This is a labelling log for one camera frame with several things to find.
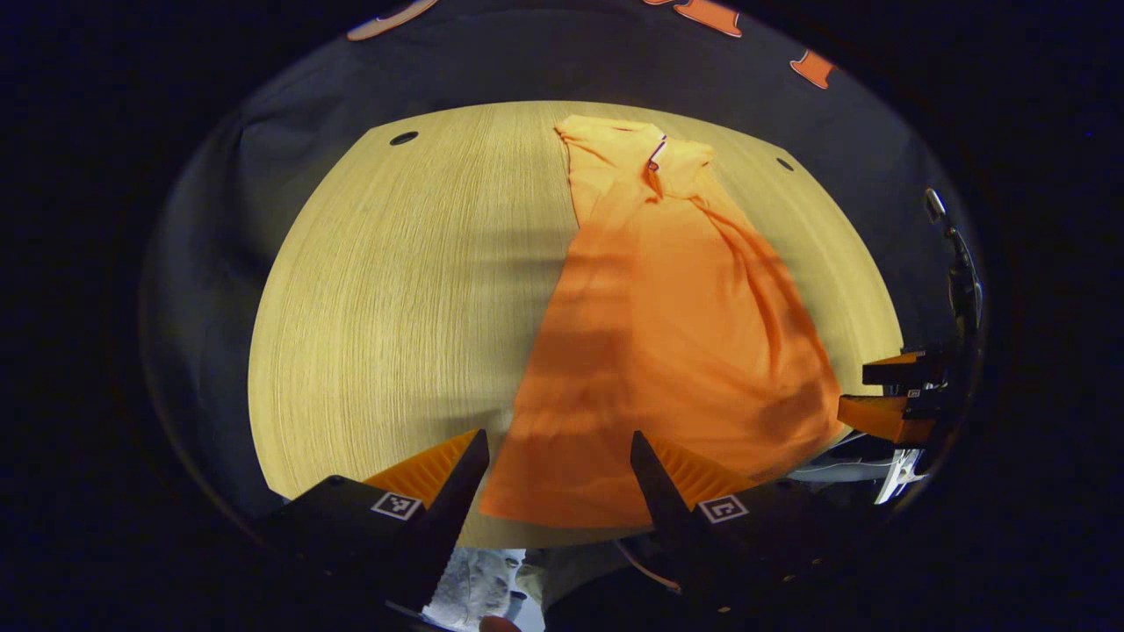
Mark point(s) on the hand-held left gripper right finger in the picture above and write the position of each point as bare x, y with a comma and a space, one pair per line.
672, 518

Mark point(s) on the white shiny object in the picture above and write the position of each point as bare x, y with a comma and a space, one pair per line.
903, 470

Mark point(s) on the black backdrop cloth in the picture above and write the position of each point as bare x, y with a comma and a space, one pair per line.
290, 114

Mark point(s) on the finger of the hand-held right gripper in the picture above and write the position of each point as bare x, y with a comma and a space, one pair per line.
900, 370
887, 420

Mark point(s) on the orange T-shirt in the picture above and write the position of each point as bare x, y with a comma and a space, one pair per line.
667, 333

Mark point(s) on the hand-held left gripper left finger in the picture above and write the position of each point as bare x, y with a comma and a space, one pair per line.
443, 527

